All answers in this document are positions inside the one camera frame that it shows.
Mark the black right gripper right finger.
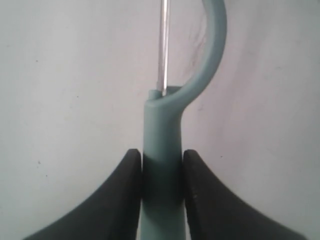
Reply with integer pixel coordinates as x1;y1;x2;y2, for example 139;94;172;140
183;149;305;240

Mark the teal handled peeler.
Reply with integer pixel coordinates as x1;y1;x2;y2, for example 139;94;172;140
140;0;227;240

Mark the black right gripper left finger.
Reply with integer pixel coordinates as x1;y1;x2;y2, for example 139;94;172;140
27;149;143;240

